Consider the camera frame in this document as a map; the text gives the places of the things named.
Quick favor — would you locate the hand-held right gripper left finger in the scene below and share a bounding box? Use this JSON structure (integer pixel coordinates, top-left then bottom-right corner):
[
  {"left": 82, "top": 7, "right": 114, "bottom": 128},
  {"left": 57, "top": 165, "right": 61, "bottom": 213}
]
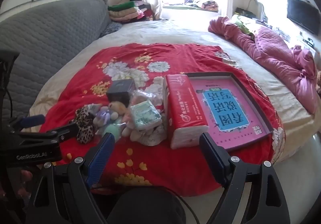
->
[{"left": 25, "top": 132, "right": 116, "bottom": 224}]

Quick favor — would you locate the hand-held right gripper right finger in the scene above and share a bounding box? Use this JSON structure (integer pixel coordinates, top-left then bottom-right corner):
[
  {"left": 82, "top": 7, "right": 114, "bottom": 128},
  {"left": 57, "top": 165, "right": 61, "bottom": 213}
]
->
[{"left": 199, "top": 132, "right": 291, "bottom": 224}]

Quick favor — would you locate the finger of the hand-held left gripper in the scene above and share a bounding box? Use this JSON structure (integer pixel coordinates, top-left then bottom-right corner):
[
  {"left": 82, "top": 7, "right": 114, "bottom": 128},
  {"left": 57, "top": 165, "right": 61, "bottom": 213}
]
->
[
  {"left": 24, "top": 123, "right": 79, "bottom": 144},
  {"left": 6, "top": 114, "right": 46, "bottom": 134}
]

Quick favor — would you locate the leopard print scrunchie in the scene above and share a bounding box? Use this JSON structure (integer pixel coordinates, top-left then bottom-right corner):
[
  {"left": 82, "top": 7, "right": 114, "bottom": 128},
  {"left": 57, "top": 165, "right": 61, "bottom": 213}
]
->
[{"left": 69, "top": 106, "right": 97, "bottom": 145}]

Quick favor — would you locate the mint green cloth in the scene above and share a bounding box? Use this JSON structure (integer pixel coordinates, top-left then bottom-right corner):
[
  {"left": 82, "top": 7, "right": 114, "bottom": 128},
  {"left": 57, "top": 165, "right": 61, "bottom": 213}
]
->
[{"left": 100, "top": 122, "right": 123, "bottom": 139}]

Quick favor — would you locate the teddy bear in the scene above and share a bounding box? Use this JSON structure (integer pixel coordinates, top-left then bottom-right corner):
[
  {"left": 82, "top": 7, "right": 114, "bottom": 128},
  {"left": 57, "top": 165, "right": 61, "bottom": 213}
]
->
[{"left": 93, "top": 101, "right": 144, "bottom": 142}]

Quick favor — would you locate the shallow grey box pink base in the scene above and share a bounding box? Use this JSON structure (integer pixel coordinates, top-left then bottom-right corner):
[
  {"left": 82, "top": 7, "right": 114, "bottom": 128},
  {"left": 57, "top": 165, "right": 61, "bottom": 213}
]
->
[{"left": 181, "top": 72, "right": 274, "bottom": 152}]

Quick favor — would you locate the white floral scrunchie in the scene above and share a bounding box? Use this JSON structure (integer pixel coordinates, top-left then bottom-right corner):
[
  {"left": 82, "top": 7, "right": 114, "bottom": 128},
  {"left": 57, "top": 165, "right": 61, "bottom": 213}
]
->
[{"left": 137, "top": 124, "right": 170, "bottom": 146}]

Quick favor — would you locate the green tissue packet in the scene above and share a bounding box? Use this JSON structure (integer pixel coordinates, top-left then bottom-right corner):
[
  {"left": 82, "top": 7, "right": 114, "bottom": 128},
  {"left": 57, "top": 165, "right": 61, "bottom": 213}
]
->
[{"left": 130, "top": 101, "right": 162, "bottom": 130}]

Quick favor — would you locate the salmon pink cloth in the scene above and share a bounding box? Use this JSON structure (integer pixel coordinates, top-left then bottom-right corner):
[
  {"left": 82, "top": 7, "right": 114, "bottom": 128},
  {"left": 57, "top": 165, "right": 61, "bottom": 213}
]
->
[{"left": 129, "top": 89, "right": 163, "bottom": 108}]

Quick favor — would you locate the person's left hand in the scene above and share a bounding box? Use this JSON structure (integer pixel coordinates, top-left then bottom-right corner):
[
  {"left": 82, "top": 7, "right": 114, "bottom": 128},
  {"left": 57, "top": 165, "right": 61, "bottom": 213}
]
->
[{"left": 15, "top": 169, "right": 34, "bottom": 198}]

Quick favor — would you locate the red tissue pack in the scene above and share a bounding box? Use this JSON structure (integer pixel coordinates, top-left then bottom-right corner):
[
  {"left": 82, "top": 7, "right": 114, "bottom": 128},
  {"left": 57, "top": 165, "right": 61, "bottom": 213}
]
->
[{"left": 163, "top": 74, "right": 210, "bottom": 150}]

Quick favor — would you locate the small black box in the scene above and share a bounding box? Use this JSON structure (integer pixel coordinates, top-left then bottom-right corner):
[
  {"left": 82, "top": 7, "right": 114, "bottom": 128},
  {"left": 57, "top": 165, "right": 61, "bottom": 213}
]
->
[{"left": 106, "top": 79, "right": 136, "bottom": 104}]

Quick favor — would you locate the grey quilted headboard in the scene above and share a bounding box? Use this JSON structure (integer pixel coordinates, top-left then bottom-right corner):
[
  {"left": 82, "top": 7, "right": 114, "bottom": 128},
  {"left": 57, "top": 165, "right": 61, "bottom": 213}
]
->
[{"left": 0, "top": 0, "right": 112, "bottom": 137}]

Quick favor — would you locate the red floral blanket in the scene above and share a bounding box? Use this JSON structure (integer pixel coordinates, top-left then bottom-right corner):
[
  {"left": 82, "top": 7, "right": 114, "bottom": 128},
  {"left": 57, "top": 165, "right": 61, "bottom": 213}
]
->
[{"left": 40, "top": 43, "right": 286, "bottom": 197}]

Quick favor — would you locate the dark patterned pillow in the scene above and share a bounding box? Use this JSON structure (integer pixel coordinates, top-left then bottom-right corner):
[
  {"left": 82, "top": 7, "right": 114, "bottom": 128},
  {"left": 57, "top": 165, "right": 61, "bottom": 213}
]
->
[{"left": 100, "top": 21, "right": 124, "bottom": 38}]

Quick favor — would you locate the pink quilt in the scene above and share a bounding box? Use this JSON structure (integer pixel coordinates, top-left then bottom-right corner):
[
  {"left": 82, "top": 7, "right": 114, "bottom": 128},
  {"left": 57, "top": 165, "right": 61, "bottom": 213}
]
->
[{"left": 208, "top": 16, "right": 319, "bottom": 114}]

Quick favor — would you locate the bed with beige sheet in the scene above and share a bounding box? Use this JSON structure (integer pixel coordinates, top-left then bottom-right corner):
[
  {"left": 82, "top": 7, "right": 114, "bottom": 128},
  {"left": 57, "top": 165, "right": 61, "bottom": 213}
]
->
[{"left": 27, "top": 20, "right": 321, "bottom": 199}]

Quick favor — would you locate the stack of folded clothes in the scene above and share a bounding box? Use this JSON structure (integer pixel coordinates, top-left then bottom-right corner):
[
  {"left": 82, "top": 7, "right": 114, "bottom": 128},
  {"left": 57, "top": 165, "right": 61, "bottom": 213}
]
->
[{"left": 108, "top": 0, "right": 153, "bottom": 23}]

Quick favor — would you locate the white cluttered sideboard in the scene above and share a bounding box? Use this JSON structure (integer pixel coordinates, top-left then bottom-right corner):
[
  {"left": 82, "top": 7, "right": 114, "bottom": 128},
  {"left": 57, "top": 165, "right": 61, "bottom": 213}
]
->
[{"left": 233, "top": 6, "right": 319, "bottom": 51}]

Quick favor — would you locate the black set-top device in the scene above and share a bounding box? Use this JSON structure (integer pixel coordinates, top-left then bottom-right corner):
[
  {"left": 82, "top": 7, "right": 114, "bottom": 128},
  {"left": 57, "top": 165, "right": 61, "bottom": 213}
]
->
[{"left": 235, "top": 7, "right": 256, "bottom": 17}]

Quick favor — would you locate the dark patterned cloth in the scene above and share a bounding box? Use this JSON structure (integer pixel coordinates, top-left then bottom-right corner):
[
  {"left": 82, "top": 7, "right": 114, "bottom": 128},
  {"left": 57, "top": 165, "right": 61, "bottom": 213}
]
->
[{"left": 201, "top": 0, "right": 219, "bottom": 11}]

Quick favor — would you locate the black television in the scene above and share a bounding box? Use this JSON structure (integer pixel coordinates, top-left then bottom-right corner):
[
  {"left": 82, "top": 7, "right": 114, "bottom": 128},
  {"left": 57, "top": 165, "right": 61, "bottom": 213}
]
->
[{"left": 286, "top": 0, "right": 320, "bottom": 36}]

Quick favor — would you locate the black cable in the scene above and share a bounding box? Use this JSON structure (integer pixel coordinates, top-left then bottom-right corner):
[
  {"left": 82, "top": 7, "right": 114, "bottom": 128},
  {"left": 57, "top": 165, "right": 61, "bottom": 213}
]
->
[{"left": 160, "top": 187, "right": 200, "bottom": 224}]

